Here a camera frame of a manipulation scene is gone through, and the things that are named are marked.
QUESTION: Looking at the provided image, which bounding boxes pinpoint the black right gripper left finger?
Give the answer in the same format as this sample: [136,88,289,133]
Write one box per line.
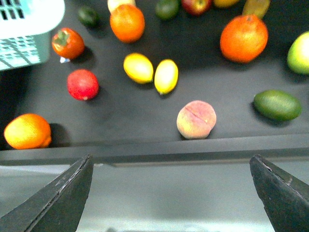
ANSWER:
[0,155,94,232]

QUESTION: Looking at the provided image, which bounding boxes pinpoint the orange persimmon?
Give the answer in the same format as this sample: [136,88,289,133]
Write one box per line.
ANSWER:
[52,28,85,60]

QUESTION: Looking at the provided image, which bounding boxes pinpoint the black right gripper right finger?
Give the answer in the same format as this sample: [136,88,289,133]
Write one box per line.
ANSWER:
[250,155,309,232]

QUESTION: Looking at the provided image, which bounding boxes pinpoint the green apple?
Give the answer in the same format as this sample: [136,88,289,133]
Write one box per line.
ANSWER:
[287,31,309,75]

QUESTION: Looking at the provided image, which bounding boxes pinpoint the dark green avocado left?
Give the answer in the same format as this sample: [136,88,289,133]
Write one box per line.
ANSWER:
[78,6,99,28]

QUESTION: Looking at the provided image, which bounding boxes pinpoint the large orange centre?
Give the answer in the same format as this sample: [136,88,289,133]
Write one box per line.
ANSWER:
[110,4,145,44]

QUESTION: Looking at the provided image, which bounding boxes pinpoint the yellow lemon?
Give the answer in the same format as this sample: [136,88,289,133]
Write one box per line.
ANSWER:
[154,59,179,95]
[123,53,154,84]

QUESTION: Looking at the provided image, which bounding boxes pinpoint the green avocado front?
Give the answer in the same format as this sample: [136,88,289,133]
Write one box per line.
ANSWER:
[253,89,302,121]

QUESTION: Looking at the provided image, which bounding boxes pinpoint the green lime lower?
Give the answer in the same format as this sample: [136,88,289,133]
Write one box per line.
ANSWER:
[155,0,180,21]

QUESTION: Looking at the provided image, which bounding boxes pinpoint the white pear lower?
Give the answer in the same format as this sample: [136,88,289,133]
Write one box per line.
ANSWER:
[107,0,136,13]

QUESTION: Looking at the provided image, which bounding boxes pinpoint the pink peach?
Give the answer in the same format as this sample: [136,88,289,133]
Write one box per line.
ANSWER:
[176,100,217,139]

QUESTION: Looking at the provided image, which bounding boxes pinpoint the orange yellow mango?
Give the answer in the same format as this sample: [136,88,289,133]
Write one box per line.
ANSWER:
[4,114,52,149]

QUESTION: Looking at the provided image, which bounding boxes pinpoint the yellow orange apple front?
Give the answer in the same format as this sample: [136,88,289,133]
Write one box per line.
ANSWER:
[213,0,239,9]

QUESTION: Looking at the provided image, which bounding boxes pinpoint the brown kiwi lower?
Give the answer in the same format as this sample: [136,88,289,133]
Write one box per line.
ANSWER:
[242,0,271,19]

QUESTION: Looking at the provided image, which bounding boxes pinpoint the large orange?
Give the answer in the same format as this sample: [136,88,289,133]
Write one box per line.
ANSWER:
[220,14,268,63]
[110,4,145,44]

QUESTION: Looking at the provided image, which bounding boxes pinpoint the white price tag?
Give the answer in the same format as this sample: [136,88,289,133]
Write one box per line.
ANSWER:
[60,57,70,63]

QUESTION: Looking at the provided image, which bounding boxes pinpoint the large orange front right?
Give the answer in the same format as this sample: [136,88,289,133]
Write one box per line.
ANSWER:
[220,14,268,63]

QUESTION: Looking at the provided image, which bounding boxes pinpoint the red apple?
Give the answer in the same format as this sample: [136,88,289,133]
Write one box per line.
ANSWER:
[181,0,212,16]

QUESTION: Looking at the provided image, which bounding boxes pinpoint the black near shelf tray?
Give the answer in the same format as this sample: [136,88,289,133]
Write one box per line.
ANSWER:
[0,0,309,165]

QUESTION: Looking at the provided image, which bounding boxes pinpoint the light blue shopping basket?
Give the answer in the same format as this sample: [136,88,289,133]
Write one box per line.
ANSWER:
[0,0,65,71]

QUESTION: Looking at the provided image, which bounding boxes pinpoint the red round fruit left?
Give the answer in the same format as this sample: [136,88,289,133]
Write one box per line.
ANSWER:
[67,69,99,101]

